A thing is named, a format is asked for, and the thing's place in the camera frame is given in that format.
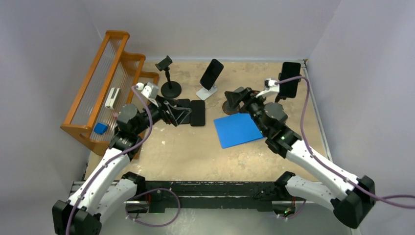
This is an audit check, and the black phone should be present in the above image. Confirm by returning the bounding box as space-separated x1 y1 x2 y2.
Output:
277 62 302 99
200 59 224 90
190 100 206 127

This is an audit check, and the orange wooden rack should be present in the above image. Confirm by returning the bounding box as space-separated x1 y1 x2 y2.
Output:
61 30 159 156

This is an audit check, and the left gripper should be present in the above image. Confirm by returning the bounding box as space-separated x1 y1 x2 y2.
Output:
134 94 190 135

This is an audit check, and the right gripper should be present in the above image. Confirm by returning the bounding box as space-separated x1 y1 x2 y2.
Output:
225 88 269 136

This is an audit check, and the tall black phone stand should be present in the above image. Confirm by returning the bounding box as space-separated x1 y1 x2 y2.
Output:
274 72 300 103

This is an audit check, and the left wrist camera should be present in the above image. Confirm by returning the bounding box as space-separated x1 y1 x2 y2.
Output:
136 82 160 107

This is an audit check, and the white rectangular device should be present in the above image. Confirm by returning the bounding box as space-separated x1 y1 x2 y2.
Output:
104 87 121 110

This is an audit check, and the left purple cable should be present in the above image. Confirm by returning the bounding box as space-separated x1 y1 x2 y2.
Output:
65 85 154 235

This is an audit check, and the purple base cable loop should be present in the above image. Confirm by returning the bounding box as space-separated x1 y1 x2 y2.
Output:
125 187 182 228

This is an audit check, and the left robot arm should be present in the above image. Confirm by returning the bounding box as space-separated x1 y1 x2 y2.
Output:
52 96 191 235

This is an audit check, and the black phone on tall stand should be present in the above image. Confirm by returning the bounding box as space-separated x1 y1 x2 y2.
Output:
277 62 302 99

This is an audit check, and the blue small block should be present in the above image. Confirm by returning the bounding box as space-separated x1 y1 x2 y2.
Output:
93 122 109 135

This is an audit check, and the blue mat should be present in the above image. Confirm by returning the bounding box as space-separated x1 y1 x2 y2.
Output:
213 113 263 149

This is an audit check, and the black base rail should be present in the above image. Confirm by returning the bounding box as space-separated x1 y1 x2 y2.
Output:
134 179 300 215

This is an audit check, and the white phone stand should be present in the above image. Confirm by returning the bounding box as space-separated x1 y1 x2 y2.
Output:
196 84 218 100

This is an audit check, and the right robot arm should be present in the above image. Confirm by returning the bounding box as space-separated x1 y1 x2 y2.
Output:
225 88 375 229

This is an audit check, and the black round-base phone stand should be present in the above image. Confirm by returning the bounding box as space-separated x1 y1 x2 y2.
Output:
155 55 182 99

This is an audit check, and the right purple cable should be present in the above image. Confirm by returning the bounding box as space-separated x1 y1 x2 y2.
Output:
276 75 415 210

